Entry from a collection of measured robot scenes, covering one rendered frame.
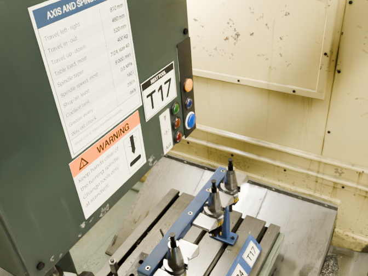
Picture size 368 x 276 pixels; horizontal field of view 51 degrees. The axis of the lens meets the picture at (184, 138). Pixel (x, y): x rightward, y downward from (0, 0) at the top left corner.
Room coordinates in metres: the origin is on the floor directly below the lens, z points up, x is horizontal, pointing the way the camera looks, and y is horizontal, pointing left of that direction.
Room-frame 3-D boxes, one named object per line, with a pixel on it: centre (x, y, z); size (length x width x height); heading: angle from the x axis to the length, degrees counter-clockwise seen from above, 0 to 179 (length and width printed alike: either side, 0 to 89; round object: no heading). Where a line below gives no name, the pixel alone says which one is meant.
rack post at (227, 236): (1.00, -0.12, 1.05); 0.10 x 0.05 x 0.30; 56
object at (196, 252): (0.69, 0.02, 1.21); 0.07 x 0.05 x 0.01; 56
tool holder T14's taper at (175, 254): (0.65, 0.05, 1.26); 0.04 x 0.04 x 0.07
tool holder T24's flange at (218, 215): (0.83, -0.07, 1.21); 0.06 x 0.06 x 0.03
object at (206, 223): (0.78, -0.04, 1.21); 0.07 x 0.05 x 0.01; 56
